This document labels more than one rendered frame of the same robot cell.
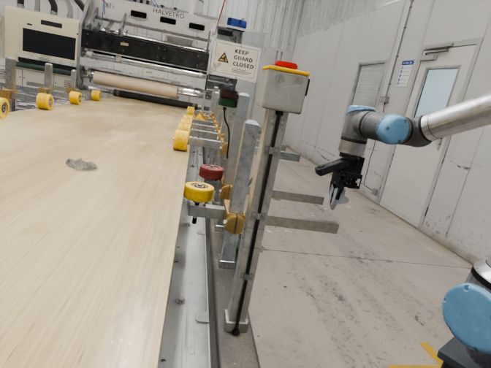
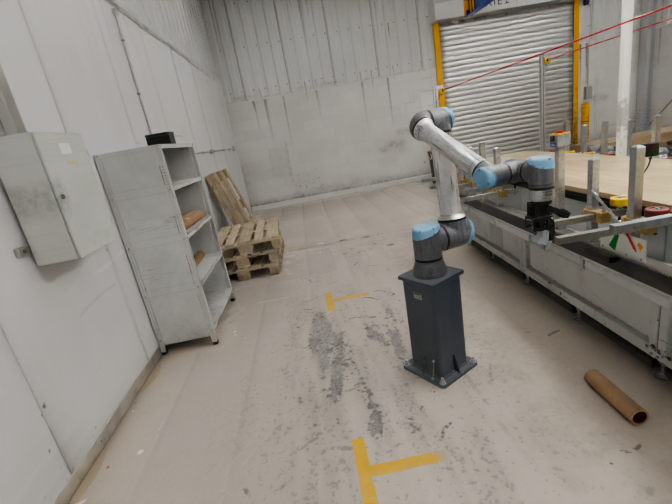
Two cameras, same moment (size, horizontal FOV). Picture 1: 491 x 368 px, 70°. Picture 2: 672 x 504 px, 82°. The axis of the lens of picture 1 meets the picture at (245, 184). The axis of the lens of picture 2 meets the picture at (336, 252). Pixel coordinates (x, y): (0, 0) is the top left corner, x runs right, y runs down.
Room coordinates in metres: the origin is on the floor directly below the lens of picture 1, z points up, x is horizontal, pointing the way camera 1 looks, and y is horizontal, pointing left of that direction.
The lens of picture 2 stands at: (2.86, -0.92, 1.41)
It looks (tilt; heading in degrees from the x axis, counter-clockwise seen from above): 17 degrees down; 190
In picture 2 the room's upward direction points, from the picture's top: 10 degrees counter-clockwise
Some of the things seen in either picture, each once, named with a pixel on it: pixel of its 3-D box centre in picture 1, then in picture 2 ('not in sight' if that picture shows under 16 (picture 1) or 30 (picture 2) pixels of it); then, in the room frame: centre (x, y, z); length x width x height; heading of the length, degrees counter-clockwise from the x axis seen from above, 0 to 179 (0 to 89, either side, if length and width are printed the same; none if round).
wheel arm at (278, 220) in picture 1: (264, 219); (578, 219); (0.96, -0.07, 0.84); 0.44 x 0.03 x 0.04; 100
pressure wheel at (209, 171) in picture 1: (209, 182); (656, 220); (1.18, 0.12, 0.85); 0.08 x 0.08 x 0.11
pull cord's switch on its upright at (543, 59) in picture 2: not in sight; (544, 112); (-1.57, 0.71, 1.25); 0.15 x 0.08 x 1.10; 10
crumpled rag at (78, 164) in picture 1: (81, 162); not in sight; (0.91, 0.44, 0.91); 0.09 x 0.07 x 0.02; 67
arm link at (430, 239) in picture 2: not in sight; (428, 240); (0.82, -0.77, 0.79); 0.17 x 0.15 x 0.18; 118
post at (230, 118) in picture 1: (226, 152); not in sight; (1.39, 0.10, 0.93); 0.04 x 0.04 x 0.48; 10
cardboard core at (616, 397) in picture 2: not in sight; (613, 395); (1.22, -0.02, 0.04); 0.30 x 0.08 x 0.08; 10
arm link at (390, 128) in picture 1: (385, 128); (515, 171); (1.16, -0.41, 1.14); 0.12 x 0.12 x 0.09; 28
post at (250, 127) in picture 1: (235, 209); (592, 208); (0.90, 0.01, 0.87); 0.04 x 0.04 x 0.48; 10
